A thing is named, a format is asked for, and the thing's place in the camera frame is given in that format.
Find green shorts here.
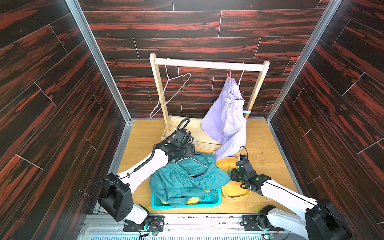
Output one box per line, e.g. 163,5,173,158
150,153,231,208

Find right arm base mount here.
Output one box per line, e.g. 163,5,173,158
240,214,278,232

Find lilac shorts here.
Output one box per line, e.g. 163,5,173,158
201,78,247,160

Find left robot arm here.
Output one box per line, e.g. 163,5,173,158
98,118,195,225

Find blue wire hanger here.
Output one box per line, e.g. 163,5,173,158
176,157,209,178

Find yellow plastic tray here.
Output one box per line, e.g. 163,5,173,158
216,157,251,200

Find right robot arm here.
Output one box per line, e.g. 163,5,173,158
231,155,353,240

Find turquoise plastic basket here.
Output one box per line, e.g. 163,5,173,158
151,188,222,210

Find wooden clothes rack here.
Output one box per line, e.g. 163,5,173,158
149,53,270,151

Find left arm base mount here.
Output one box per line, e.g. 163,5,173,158
123,215,165,233

